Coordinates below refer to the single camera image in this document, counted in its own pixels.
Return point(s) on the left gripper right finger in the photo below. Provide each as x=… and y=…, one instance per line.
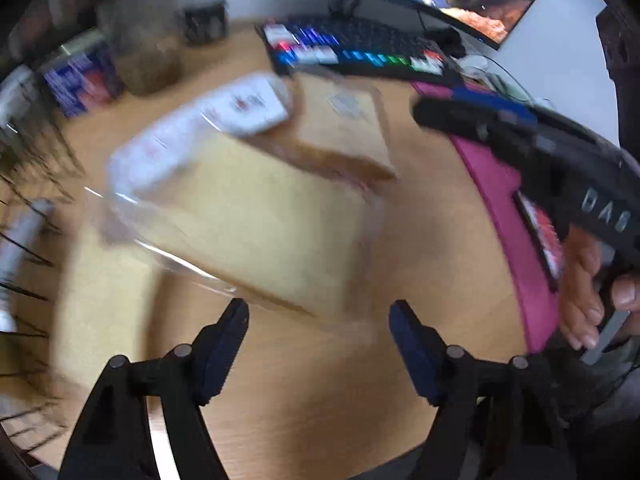
x=421, y=349

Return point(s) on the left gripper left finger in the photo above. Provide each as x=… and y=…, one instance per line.
x=215, y=349

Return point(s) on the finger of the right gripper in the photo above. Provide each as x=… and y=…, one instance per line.
x=488, y=107
x=473, y=122

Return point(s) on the bagged bread slice with desiccant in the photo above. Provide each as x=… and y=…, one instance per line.
x=339, y=128

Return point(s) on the person's right hand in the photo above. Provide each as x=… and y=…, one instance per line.
x=581, y=310

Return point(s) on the smartphone on mat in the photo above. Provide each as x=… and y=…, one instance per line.
x=545, y=239

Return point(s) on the pink desk mat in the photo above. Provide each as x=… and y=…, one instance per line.
x=497, y=183

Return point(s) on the RGB mechanical keyboard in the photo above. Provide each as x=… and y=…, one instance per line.
x=356, y=47

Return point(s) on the small black jar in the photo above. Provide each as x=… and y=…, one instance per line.
x=205, y=24

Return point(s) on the blue luncheon meat can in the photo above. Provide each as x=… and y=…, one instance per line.
x=83, y=81

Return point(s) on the clear glass tea jar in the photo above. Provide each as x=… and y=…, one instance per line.
x=142, y=37

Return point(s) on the black wire basket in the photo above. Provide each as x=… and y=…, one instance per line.
x=37, y=165

